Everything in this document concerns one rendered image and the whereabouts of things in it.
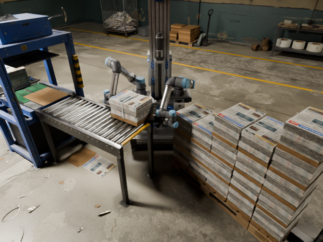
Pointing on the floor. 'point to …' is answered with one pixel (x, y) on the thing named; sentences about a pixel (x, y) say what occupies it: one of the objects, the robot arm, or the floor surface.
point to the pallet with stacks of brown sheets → (184, 34)
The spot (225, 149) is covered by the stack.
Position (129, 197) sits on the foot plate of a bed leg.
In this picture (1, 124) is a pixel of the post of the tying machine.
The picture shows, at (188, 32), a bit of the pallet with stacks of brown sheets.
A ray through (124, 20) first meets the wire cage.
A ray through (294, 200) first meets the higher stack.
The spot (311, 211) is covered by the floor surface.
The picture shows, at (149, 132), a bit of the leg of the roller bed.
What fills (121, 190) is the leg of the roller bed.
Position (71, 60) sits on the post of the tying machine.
